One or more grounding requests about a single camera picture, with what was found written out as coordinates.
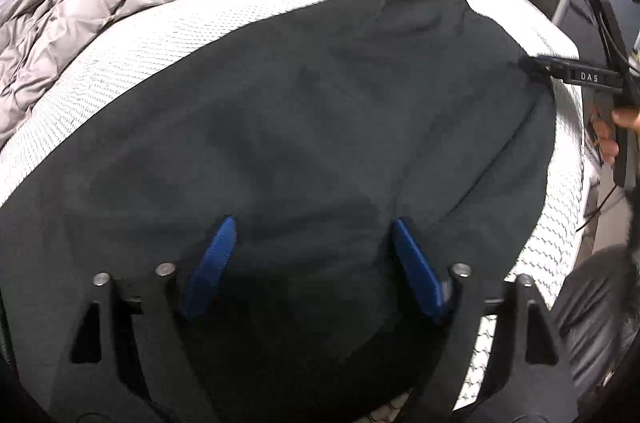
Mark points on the person's grey trouser leg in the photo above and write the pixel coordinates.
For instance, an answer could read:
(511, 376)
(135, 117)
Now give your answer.
(595, 313)

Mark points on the white honeycomb mesh mattress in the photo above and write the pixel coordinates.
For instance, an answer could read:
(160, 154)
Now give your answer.
(150, 48)

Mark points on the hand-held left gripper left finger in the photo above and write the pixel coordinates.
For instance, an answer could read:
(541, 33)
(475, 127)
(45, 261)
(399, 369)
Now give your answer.
(212, 268)

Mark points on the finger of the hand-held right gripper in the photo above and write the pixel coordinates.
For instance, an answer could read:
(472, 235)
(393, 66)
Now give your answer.
(537, 66)

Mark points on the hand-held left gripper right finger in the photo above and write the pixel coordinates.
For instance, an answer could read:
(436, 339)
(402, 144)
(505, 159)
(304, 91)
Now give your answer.
(417, 273)

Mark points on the black pants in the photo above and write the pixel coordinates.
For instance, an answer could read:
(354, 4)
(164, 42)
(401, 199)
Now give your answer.
(300, 128)

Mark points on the person's right hand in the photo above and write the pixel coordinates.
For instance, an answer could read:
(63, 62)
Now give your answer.
(607, 149)

